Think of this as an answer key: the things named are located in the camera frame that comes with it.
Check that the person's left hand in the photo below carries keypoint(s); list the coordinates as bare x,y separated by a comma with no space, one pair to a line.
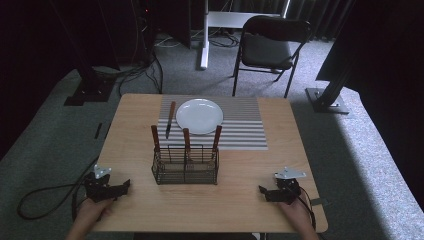
94,210

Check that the grey tab on table edge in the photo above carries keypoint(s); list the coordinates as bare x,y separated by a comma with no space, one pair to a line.
320,201

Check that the white desk frame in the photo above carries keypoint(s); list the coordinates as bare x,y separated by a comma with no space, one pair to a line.
204,50

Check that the grey striped placemat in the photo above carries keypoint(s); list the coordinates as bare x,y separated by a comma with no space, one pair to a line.
243,130

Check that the small black floor strip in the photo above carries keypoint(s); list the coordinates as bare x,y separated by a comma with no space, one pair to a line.
97,130

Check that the person's right hand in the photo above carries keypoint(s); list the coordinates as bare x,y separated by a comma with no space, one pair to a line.
297,215

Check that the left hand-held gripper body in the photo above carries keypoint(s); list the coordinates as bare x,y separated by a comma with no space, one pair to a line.
97,188

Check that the white round plate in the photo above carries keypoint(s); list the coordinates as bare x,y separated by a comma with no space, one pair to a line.
199,116

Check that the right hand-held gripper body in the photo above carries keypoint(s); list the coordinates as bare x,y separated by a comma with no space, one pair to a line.
286,190

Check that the black stand with base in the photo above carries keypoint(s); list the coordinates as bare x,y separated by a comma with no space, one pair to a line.
90,90

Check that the black post with metal base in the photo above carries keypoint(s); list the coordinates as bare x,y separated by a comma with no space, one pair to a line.
328,100

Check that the black folding chair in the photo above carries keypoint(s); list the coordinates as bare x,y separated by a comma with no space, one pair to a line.
266,50

